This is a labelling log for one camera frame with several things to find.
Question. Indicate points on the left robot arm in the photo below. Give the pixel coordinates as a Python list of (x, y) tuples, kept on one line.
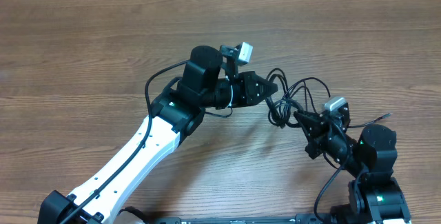
[(210, 80)]

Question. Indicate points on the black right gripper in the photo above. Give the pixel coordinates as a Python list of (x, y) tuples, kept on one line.
[(316, 134)]

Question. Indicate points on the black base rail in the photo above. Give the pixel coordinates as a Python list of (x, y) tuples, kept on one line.
[(297, 219)]

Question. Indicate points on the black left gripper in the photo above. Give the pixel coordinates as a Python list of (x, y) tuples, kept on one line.
[(247, 80)]

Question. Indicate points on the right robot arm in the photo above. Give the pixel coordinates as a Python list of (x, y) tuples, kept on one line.
[(374, 194)]

